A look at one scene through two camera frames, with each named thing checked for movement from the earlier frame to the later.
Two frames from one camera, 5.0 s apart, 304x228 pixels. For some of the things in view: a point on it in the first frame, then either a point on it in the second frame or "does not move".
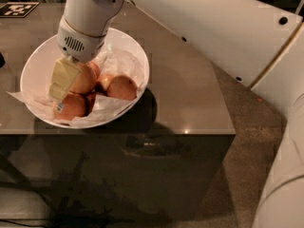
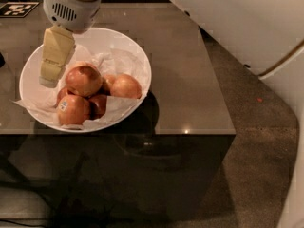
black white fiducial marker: (17, 9) does not move
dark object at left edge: (2, 60) does not move
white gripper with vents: (79, 45) to (73, 12)
